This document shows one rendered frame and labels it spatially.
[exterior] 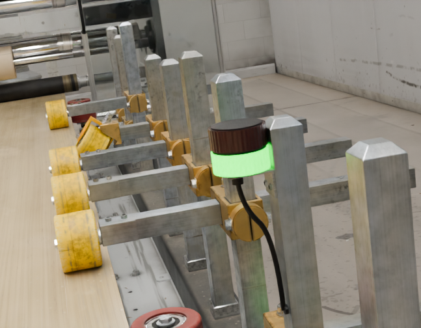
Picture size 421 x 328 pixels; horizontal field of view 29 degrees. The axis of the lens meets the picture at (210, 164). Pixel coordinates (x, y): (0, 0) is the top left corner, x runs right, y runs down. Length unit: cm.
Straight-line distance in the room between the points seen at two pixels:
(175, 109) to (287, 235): 75
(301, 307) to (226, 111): 31
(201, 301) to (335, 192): 42
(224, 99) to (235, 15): 875
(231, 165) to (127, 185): 57
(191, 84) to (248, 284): 36
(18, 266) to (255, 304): 34
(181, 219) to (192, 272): 52
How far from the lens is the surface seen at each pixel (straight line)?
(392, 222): 61
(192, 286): 157
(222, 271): 140
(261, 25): 990
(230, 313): 142
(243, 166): 82
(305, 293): 89
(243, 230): 108
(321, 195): 118
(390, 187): 61
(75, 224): 111
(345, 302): 319
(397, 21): 675
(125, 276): 192
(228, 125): 83
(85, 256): 111
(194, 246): 164
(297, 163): 84
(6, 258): 126
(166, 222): 113
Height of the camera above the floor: 127
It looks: 13 degrees down
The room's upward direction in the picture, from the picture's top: 8 degrees counter-clockwise
